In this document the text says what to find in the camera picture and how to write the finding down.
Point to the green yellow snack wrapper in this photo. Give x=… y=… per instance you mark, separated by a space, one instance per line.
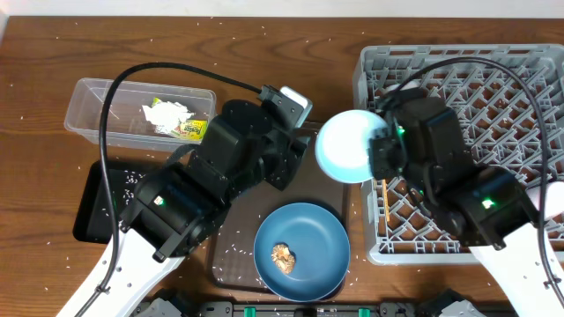
x=191 y=130

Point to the light blue rice bowl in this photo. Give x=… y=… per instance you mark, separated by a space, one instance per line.
x=342 y=145

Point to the grey dishwasher rack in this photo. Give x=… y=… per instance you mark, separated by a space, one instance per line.
x=497 y=123

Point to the white rice pile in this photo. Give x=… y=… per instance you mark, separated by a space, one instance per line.
x=127 y=180

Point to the black waste tray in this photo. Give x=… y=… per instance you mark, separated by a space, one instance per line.
x=92 y=222

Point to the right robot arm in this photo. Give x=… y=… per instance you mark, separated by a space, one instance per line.
x=484 y=207

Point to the pink cup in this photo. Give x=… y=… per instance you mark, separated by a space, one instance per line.
x=554 y=198

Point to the white tissue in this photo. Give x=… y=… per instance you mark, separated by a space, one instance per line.
x=166 y=115

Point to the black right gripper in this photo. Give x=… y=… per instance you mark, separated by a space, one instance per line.
x=381 y=149

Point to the black rail with green clips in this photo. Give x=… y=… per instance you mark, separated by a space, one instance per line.
x=278 y=309

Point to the blue plate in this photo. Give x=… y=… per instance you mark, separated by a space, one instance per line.
x=319 y=243

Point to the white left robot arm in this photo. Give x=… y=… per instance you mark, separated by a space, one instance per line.
x=179 y=206

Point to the clear plastic bin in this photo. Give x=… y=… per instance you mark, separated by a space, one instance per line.
x=127 y=126

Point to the brown mushroom food scrap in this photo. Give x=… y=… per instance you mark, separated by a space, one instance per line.
x=283 y=258

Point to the dark brown serving tray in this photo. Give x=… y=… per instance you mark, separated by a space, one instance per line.
x=232 y=258

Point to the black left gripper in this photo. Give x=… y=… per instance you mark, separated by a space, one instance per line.
x=290 y=155

